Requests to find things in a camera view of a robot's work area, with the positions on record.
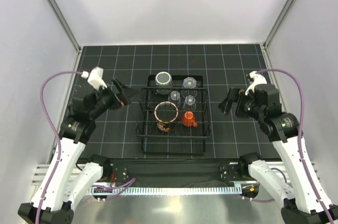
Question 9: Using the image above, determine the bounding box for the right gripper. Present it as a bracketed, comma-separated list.
[219, 87, 265, 122]

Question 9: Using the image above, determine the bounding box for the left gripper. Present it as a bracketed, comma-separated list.
[88, 78, 139, 119]

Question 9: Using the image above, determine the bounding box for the small clear plastic cup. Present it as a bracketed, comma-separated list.
[183, 95, 196, 111]

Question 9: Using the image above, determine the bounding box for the small orange cup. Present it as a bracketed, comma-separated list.
[182, 111, 198, 127]

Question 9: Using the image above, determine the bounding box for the grey green mug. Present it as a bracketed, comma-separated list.
[155, 71, 173, 95]

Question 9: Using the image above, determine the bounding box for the large clear plastic cup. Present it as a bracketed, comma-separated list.
[181, 77, 198, 98]

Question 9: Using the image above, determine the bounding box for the black red skull mug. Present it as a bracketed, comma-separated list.
[154, 101, 179, 133]

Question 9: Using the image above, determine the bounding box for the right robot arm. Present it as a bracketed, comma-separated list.
[218, 83, 337, 223]

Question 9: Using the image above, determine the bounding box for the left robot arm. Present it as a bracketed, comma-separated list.
[18, 79, 139, 223]

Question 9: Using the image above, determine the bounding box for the black grid mat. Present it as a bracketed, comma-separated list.
[75, 44, 278, 158]

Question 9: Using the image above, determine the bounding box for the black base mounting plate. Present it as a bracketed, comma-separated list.
[79, 158, 270, 189]

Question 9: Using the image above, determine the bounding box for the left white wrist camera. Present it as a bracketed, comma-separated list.
[81, 67, 107, 90]

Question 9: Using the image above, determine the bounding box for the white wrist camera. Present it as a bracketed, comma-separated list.
[81, 67, 107, 90]
[245, 71, 267, 96]

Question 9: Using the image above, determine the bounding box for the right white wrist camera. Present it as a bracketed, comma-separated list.
[245, 71, 267, 96]

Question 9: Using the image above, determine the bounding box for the black wire dish rack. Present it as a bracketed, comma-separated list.
[136, 72, 211, 156]

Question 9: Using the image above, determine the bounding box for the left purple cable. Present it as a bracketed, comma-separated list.
[35, 70, 84, 224]

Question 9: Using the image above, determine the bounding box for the white slotted cable duct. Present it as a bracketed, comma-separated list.
[86, 185, 242, 197]

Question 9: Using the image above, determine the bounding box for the left aluminium frame post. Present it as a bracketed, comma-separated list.
[46, 0, 81, 53]

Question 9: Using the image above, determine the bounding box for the aluminium frame post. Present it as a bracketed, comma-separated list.
[262, 0, 296, 50]
[46, 0, 81, 53]

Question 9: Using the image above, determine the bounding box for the right aluminium frame post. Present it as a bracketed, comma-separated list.
[262, 0, 296, 50]

